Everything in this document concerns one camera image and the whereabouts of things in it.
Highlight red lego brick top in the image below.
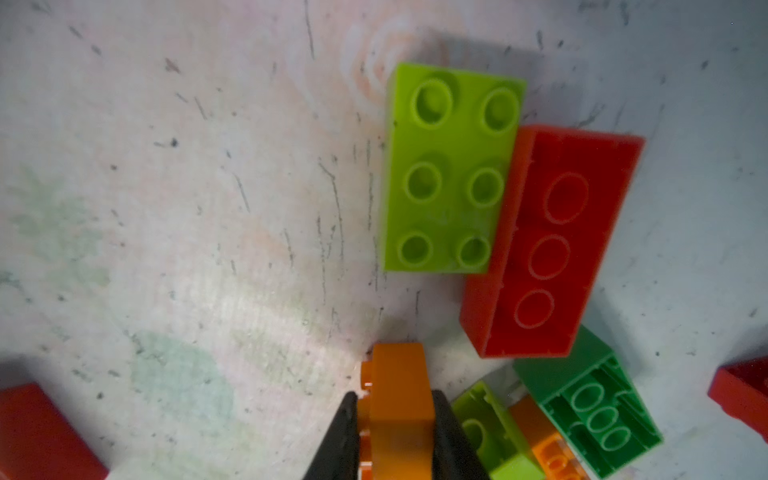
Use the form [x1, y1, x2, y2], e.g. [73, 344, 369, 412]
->
[460, 125, 645, 358]

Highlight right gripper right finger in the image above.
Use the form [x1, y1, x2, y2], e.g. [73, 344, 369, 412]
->
[432, 390, 490, 480]

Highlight green lego brick right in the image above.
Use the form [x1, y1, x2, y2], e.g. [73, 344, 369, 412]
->
[513, 326, 663, 479]

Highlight red lego brick bottom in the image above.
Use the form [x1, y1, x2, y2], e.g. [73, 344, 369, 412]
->
[708, 356, 768, 441]

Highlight small red lego brick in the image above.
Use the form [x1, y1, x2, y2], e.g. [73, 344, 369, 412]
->
[1, 383, 109, 480]

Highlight lime lego brick middle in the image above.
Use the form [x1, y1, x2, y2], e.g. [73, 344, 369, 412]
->
[451, 381, 546, 480]

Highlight lime lego brick top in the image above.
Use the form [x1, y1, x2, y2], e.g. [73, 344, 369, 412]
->
[379, 63, 527, 274]

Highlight orange lego brick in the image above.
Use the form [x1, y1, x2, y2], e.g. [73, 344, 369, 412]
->
[509, 395, 590, 480]
[357, 342, 436, 479]

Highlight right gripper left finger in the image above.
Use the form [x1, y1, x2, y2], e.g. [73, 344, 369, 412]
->
[303, 391, 360, 480]

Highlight lime lego brick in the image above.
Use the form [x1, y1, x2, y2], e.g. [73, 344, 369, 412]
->
[379, 63, 527, 274]
[451, 381, 546, 480]

